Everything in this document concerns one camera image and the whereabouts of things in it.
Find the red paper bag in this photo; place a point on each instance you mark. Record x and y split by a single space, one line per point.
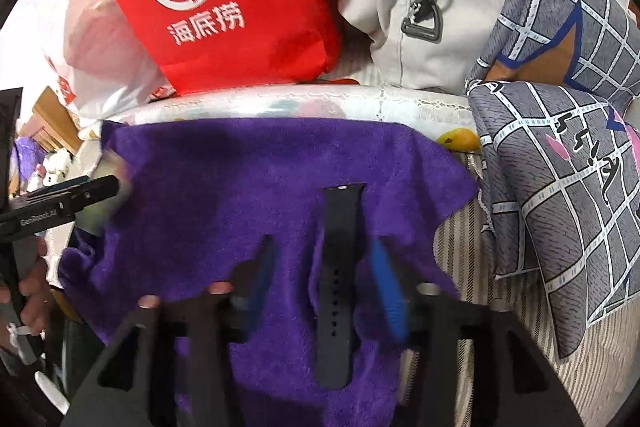
280 7

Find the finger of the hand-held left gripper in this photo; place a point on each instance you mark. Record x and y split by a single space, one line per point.
97 193

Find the white floral cloth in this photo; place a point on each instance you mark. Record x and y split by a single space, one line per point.
400 107

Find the purple towel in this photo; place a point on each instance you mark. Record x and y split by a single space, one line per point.
225 182

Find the white plastic bag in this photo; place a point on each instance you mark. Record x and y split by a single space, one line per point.
75 7

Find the person's left hand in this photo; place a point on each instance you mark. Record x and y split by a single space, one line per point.
36 302

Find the purple plush toy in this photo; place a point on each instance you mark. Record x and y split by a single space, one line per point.
24 159

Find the pile of white plush toys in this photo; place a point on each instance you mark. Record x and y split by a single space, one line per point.
52 169

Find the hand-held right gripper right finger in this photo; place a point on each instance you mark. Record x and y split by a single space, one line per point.
385 288

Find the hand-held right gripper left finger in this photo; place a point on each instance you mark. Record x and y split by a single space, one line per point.
262 268

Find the wooden headboard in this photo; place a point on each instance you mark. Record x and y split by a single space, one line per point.
50 107

